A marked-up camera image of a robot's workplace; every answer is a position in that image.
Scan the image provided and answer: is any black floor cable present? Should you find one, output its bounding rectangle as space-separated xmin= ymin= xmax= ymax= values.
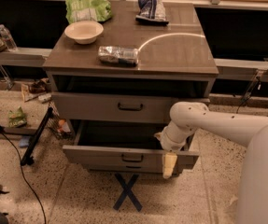
xmin=0 ymin=106 xmax=48 ymax=224

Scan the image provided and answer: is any grey drawer cabinet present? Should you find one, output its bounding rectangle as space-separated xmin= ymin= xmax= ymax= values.
xmin=42 ymin=0 xmax=219 ymax=176

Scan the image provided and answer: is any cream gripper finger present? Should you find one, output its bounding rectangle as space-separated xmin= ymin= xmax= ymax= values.
xmin=162 ymin=152 xmax=177 ymax=179

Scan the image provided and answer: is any blue tape cross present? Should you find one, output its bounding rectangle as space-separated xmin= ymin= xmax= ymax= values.
xmin=113 ymin=173 xmax=143 ymax=212

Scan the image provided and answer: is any grey shelf rail left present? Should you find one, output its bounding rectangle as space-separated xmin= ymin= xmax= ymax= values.
xmin=0 ymin=48 xmax=51 ymax=67

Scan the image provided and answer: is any wire basket with items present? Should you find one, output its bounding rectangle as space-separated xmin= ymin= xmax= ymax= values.
xmin=47 ymin=102 xmax=73 ymax=140

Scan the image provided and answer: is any silver snack packet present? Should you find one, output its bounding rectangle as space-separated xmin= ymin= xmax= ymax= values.
xmin=98 ymin=46 xmax=139 ymax=65

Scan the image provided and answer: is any grey shelf rail right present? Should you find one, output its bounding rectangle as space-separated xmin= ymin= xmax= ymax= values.
xmin=215 ymin=59 xmax=268 ymax=82

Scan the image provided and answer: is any grey shelf rail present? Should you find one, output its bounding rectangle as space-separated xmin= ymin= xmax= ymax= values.
xmin=215 ymin=59 xmax=268 ymax=82
xmin=0 ymin=48 xmax=51 ymax=67

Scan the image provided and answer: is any white bowl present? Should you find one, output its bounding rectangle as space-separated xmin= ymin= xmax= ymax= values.
xmin=64 ymin=21 xmax=104 ymax=45

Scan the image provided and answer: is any black tripod leg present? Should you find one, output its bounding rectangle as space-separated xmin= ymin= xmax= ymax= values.
xmin=21 ymin=107 xmax=53 ymax=166

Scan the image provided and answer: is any snack wrapper on floor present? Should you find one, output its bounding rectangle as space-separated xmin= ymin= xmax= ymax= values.
xmin=21 ymin=78 xmax=49 ymax=102

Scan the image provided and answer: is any blue chip bag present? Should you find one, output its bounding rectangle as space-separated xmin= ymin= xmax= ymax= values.
xmin=135 ymin=0 xmax=169 ymax=25

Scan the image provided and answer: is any grey drawer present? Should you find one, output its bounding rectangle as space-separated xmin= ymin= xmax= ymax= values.
xmin=52 ymin=91 xmax=210 ymax=124
xmin=62 ymin=119 xmax=201 ymax=174
xmin=83 ymin=163 xmax=184 ymax=175

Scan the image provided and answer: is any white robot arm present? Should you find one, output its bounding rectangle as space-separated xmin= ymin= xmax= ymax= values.
xmin=155 ymin=102 xmax=268 ymax=224

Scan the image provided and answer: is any small green bag on floor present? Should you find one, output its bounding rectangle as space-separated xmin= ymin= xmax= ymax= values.
xmin=8 ymin=106 xmax=27 ymax=128

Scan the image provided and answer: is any green chip bag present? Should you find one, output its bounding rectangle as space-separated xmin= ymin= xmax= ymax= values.
xmin=65 ymin=0 xmax=112 ymax=23

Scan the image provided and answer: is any clear water bottle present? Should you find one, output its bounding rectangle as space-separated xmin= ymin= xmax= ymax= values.
xmin=0 ymin=24 xmax=18 ymax=52

